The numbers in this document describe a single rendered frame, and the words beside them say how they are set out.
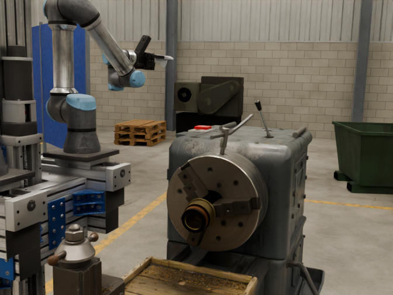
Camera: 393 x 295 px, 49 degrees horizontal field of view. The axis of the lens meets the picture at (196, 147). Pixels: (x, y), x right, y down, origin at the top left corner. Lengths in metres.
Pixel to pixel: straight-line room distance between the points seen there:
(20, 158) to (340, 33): 10.35
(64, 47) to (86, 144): 0.42
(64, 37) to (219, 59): 9.87
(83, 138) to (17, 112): 0.29
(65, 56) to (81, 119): 0.29
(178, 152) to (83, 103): 0.46
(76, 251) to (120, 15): 11.96
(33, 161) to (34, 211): 0.37
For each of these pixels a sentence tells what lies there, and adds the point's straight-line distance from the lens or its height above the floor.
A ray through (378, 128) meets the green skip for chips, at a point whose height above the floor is 0.76.
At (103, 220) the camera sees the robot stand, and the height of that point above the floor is 0.90.
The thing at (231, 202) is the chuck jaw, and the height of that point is 1.11.
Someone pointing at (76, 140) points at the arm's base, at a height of 1.21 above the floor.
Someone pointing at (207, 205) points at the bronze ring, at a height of 1.11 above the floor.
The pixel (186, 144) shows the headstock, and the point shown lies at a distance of 1.56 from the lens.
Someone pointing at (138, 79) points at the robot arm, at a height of 1.46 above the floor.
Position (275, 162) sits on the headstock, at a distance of 1.45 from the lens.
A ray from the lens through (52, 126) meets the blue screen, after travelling 7.81.
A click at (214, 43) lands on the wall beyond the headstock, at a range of 11.71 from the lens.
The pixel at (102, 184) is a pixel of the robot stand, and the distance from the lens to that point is 1.74.
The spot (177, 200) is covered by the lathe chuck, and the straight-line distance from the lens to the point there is 1.42.
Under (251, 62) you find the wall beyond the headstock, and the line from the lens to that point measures 11.51.
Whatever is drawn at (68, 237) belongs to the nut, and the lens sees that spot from 0.90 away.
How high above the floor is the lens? 1.48
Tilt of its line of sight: 9 degrees down
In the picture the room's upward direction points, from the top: 1 degrees clockwise
